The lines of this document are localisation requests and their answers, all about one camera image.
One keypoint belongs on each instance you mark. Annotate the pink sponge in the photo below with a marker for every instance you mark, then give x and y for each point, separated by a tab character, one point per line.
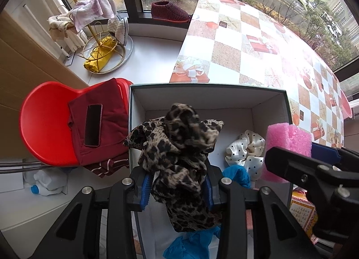
289	138

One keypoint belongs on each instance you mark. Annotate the dark red knitted slipper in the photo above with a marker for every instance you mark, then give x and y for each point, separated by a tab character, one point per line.
168	11

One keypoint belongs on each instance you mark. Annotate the dark red garment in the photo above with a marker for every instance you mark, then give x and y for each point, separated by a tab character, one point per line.
112	113

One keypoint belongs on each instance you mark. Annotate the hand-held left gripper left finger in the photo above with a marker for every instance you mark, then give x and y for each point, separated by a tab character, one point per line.
145	191

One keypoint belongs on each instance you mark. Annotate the white round tray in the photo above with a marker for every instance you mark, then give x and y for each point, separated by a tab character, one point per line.
127	51

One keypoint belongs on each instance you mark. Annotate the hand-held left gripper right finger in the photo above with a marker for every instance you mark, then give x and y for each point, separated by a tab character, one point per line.
209	191

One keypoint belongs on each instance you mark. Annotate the beige towel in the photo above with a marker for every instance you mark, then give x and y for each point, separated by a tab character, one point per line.
60	22

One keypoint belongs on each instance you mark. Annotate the white polka dot scrunchie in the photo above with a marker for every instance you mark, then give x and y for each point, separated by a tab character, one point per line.
246	149

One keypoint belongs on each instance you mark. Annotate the blue cloth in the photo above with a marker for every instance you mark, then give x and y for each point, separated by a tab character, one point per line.
235	176

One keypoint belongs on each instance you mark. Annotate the orange printed paper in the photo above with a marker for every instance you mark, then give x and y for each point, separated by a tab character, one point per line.
303	214

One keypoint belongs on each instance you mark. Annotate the white plastic bottle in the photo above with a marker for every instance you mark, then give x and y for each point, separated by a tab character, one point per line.
47	180

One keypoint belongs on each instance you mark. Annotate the yellow cloth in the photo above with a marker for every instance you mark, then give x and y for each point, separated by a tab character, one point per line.
96	61

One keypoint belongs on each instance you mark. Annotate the grey slipper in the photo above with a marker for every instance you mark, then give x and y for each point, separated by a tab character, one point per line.
119	30

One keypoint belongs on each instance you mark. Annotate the red plastic chair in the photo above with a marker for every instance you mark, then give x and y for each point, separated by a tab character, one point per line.
45	113

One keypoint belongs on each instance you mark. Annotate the grey-green storage box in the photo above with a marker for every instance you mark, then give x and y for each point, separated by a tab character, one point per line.
196	99

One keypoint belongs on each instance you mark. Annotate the leopard print scarf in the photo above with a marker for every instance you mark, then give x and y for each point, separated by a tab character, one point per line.
179	141

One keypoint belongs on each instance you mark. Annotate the printed checkered tablecloth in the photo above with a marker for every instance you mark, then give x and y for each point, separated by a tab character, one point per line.
232	51

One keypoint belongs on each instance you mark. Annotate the pink towel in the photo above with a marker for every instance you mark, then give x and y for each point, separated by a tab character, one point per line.
95	4

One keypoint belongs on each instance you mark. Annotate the black smartphone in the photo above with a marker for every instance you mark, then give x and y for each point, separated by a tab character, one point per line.
92	124

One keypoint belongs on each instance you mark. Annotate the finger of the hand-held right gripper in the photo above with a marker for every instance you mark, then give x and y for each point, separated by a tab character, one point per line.
291	166
325	154

